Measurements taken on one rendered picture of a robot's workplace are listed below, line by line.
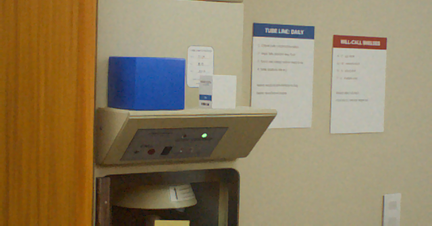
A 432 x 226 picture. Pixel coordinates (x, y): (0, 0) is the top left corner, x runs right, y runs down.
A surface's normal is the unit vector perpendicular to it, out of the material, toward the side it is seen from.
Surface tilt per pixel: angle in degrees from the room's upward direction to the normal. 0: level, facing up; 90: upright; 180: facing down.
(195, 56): 90
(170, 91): 90
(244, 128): 135
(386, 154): 90
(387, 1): 90
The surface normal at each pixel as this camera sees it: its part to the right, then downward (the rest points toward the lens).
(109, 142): -0.82, 0.01
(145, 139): 0.39, 0.75
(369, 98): 0.58, 0.06
